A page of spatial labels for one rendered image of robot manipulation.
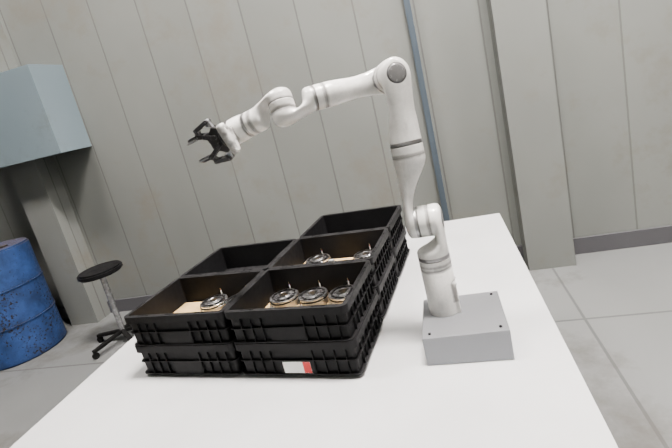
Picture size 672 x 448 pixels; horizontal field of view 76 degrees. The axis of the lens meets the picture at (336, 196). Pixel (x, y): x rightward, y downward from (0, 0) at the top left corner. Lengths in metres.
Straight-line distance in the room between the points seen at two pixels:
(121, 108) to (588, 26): 3.44
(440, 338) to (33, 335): 3.68
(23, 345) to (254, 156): 2.39
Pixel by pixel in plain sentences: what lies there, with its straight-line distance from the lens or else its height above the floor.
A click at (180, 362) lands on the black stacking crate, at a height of 0.76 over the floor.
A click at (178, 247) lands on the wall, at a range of 4.05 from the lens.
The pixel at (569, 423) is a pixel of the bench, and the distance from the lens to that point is 1.15.
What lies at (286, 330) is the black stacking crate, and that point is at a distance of 1.32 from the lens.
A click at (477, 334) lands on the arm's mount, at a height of 0.78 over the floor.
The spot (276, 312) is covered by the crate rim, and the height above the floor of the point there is 0.92.
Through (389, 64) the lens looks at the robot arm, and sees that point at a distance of 1.21.
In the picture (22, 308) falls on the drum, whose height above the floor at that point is 0.42.
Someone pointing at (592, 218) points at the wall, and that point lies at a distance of 3.52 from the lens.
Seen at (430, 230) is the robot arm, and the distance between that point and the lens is 1.25.
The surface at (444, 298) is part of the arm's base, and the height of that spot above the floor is 0.84.
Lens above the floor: 1.47
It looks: 13 degrees down
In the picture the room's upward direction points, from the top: 14 degrees counter-clockwise
